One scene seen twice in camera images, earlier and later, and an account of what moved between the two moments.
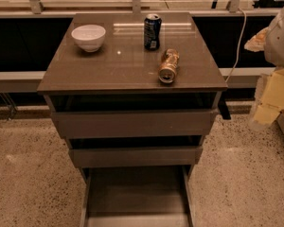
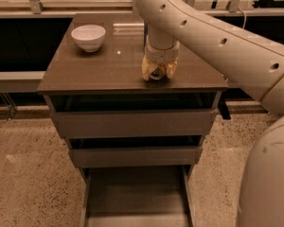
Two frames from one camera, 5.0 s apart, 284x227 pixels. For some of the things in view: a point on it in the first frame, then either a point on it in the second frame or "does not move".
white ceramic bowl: [90, 37] does not move
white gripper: [280, 42] → [161, 55]
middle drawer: [96, 157] does not move
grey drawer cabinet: [133, 95] does not move
